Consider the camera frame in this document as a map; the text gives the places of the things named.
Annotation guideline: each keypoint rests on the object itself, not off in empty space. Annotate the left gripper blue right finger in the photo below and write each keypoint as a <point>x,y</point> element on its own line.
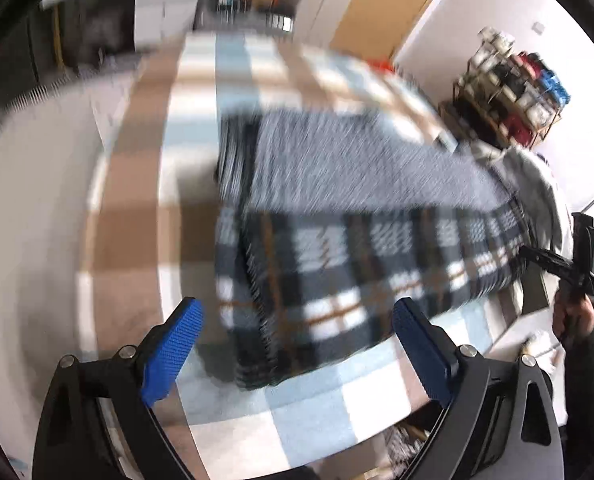
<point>429,349</point>

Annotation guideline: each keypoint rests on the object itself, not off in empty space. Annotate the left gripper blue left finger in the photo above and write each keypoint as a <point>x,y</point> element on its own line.
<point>164,350</point>

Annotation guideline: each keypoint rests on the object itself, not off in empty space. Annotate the plaid knit sweater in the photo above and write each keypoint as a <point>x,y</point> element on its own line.
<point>326,220</point>

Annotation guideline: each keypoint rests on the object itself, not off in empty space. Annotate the person's right forearm black sleeve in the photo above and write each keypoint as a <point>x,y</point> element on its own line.
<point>578,441</point>

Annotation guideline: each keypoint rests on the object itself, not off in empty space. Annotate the person's right hand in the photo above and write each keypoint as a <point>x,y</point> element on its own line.
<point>573,315</point>

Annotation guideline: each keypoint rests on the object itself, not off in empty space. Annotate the grey hoodie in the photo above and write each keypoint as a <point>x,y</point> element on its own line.
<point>529,178</point>

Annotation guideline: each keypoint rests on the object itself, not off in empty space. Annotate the shoe rack with shoes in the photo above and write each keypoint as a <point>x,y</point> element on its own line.
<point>507,97</point>

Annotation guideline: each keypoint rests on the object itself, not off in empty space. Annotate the orange plastic bag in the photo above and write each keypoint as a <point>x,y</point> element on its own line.
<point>381,66</point>

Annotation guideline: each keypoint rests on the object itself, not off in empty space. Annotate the wooden door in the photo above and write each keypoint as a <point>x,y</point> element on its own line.
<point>374,29</point>

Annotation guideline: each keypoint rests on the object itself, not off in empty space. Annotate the white suitcase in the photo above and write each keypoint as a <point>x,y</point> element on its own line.
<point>316,21</point>

